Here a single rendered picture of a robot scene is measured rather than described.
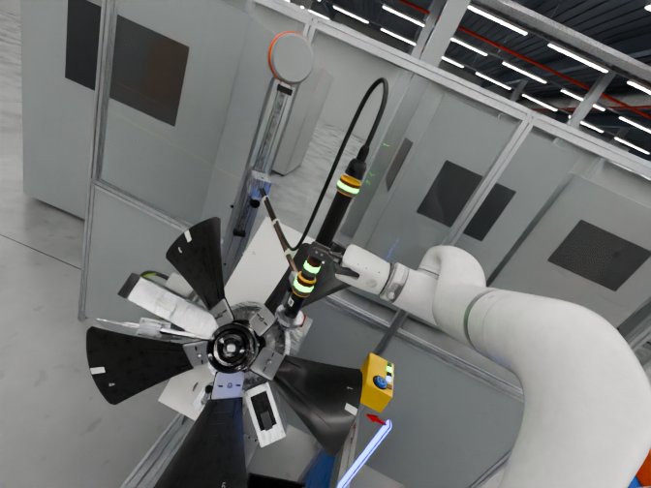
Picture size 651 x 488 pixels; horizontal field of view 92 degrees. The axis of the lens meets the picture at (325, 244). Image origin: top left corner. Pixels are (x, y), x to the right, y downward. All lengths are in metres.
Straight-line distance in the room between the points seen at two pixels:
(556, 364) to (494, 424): 1.67
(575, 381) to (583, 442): 0.04
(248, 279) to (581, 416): 0.97
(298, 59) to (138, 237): 1.25
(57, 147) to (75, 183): 0.30
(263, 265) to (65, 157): 2.55
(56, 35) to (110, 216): 1.64
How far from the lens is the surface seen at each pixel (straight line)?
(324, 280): 0.86
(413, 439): 2.09
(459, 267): 0.58
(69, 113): 3.31
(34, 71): 3.46
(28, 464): 2.10
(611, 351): 0.35
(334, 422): 0.88
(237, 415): 0.95
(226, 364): 0.85
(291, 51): 1.25
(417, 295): 0.65
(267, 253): 1.14
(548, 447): 0.34
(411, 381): 1.80
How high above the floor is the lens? 1.84
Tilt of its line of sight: 24 degrees down
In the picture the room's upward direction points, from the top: 25 degrees clockwise
